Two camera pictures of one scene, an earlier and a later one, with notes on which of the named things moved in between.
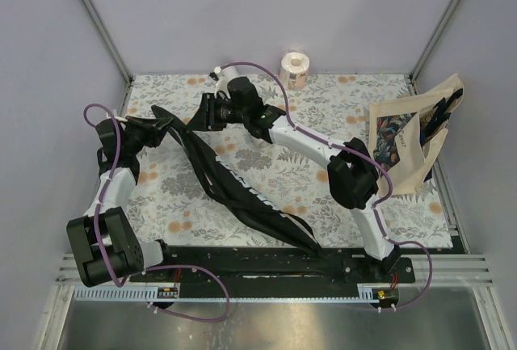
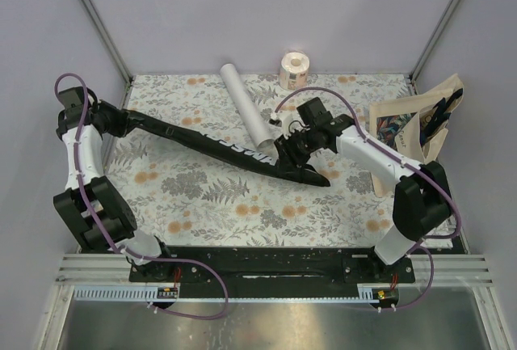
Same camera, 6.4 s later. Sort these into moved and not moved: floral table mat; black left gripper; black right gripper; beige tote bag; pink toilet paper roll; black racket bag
Moved: black racket bag; black right gripper; black left gripper
Not moved: beige tote bag; pink toilet paper roll; floral table mat
